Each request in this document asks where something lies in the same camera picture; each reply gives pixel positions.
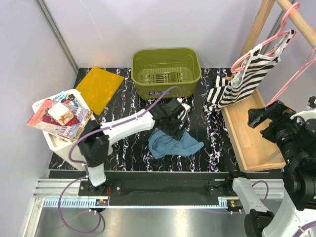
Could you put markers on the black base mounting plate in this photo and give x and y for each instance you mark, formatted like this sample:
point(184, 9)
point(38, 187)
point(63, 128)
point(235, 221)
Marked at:
point(157, 188)

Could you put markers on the wooden clothes rack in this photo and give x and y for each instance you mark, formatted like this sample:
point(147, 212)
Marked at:
point(253, 152)

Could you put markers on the yellow translucent folder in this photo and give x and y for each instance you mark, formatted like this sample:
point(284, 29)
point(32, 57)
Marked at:
point(98, 87)

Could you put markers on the thick pink plastic hanger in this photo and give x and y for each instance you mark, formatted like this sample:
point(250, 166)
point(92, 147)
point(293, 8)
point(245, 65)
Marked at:
point(266, 42)

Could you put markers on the blue tank top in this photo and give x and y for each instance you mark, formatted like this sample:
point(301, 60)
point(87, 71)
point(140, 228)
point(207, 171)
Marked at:
point(160, 144)

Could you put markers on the aluminium rail frame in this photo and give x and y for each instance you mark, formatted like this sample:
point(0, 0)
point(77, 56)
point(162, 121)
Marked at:
point(55, 214)

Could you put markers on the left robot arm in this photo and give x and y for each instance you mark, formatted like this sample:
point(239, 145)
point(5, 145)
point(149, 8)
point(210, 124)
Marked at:
point(95, 141)

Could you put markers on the thin pink wire hanger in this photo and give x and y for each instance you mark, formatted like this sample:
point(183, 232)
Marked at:
point(307, 63)

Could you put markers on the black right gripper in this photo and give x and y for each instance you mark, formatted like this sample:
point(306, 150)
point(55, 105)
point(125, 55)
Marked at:
point(279, 111)

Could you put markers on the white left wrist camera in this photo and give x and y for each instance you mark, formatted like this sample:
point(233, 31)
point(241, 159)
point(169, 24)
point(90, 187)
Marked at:
point(185, 109)

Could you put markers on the black white striped tank top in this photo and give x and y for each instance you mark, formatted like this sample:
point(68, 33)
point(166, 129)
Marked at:
point(244, 83)

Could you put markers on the small cream cube box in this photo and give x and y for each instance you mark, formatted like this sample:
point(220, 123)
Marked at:
point(60, 113)

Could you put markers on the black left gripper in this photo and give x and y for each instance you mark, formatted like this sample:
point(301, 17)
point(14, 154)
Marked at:
point(176, 133)

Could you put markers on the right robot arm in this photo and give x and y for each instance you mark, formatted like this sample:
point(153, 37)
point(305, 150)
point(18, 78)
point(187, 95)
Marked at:
point(296, 216)

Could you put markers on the olive green plastic basket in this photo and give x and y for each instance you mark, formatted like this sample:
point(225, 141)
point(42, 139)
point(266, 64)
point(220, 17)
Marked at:
point(153, 71)

